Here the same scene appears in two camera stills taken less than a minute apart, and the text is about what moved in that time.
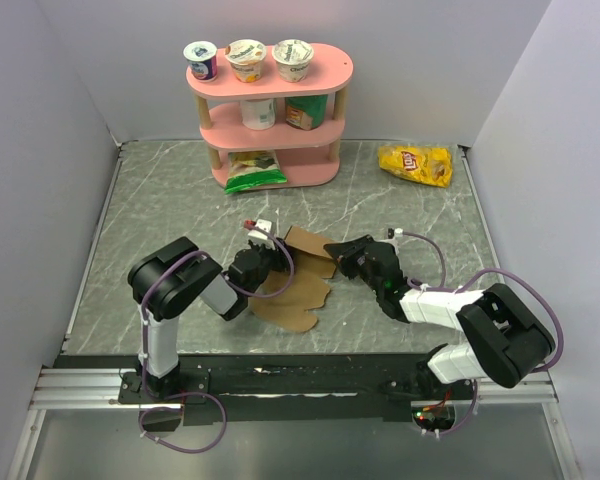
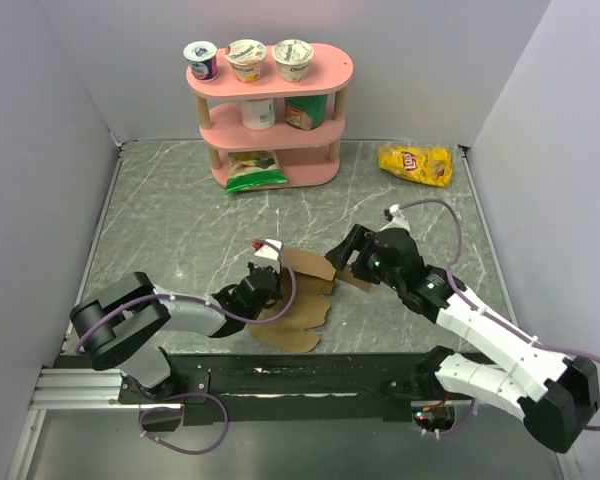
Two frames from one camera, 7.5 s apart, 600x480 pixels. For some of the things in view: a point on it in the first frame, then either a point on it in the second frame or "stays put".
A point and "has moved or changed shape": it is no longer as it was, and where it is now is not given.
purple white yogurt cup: x=202 y=57 stays put
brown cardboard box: x=312 y=265 has moved or changed shape
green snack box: x=306 y=112 stays put
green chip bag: x=251 y=169 stays put
